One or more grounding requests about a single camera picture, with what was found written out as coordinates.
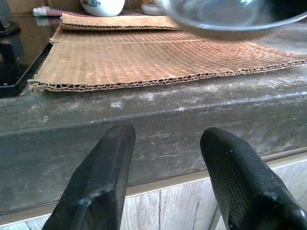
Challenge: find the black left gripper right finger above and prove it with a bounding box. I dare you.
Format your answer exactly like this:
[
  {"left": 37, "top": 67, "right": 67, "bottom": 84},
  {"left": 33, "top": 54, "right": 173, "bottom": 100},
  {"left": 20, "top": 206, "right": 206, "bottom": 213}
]
[{"left": 200, "top": 126, "right": 307, "bottom": 230}]

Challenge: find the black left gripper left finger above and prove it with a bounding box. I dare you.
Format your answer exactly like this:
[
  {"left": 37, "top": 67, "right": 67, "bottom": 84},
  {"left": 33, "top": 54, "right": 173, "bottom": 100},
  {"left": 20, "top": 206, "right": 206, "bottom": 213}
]
[{"left": 42, "top": 122, "right": 137, "bottom": 230}]

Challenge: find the steel plate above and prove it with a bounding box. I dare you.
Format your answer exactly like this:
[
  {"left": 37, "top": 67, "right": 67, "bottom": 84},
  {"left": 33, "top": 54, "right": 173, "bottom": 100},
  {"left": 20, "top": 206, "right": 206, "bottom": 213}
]
[{"left": 164, "top": 0, "right": 307, "bottom": 41}]

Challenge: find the large corrugated cardboard sheet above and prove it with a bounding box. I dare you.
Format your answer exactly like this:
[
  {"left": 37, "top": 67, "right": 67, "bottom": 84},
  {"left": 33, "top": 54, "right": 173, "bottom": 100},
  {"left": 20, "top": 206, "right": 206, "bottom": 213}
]
[{"left": 27, "top": 25, "right": 307, "bottom": 93}]

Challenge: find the black glass gas stove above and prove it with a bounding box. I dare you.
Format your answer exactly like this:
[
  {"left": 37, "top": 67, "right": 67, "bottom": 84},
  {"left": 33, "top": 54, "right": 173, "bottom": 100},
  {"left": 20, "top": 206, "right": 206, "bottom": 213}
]
[{"left": 0, "top": 0, "right": 54, "bottom": 98}]

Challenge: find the small corrugated cardboard sheet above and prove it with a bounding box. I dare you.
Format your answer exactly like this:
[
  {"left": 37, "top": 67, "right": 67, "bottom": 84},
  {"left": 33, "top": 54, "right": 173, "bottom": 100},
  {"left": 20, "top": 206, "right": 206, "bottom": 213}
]
[{"left": 59, "top": 12, "right": 182, "bottom": 32}]

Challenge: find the white ceramic condiment pot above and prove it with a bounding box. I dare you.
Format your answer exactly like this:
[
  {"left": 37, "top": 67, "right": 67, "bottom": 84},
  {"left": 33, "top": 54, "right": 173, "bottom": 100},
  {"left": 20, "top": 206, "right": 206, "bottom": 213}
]
[{"left": 80, "top": 0, "right": 126, "bottom": 17}]

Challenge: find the large brown cardboard panel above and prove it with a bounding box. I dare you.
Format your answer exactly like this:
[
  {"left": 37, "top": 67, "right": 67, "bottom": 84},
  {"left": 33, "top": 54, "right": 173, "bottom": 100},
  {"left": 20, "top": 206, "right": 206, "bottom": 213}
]
[
  {"left": 6, "top": 0, "right": 52, "bottom": 14},
  {"left": 47, "top": 0, "right": 83, "bottom": 12}
]

